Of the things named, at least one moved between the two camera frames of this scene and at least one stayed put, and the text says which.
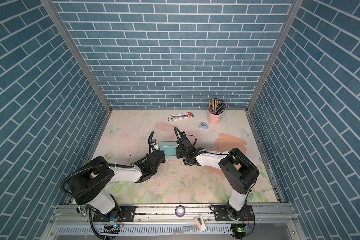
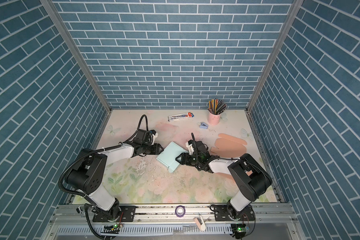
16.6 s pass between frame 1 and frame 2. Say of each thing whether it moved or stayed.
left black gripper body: moved
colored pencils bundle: stayed
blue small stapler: stayed
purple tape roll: stayed
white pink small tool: stayed
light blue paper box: moved
